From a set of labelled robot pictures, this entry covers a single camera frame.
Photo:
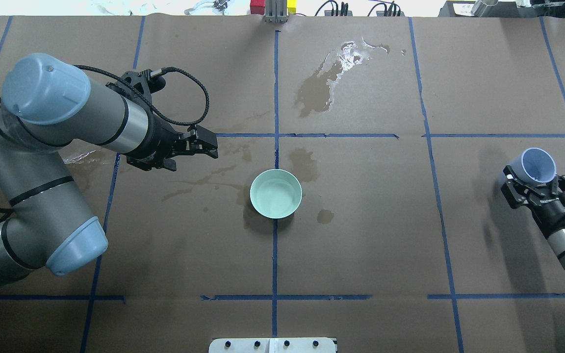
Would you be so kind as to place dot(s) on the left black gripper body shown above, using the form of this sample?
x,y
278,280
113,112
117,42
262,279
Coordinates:
x,y
158,143

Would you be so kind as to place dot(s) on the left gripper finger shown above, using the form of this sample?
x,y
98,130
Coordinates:
x,y
200,136
211,152

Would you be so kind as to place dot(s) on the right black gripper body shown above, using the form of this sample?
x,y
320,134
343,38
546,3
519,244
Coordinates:
x,y
543,212

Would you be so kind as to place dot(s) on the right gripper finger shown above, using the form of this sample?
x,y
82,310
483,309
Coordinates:
x,y
512,188
556,187

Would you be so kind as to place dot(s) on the light blue plastic cup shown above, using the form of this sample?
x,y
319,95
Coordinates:
x,y
534,166

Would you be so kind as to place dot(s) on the mint green bowl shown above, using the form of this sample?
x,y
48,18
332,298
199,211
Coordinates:
x,y
276,194

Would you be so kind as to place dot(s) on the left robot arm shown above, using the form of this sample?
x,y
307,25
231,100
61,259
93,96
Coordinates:
x,y
45,104

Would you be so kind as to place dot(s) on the red blue yellow blocks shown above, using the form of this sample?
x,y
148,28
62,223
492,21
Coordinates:
x,y
257,6

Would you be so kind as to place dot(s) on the red black connector block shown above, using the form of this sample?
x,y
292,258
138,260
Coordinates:
x,y
333,9

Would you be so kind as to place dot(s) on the small metal cup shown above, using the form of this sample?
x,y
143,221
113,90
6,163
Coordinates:
x,y
483,8

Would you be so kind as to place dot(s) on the aluminium frame post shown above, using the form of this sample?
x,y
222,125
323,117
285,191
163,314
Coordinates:
x,y
276,11

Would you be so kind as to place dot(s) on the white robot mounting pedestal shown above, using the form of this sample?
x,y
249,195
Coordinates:
x,y
274,345

